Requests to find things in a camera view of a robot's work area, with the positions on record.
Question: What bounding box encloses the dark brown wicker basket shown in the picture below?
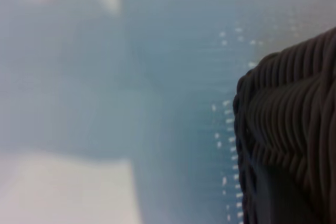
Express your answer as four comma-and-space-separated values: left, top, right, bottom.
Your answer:
233, 27, 336, 224

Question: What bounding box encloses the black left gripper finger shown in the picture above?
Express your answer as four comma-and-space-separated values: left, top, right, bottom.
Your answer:
253, 165, 310, 224

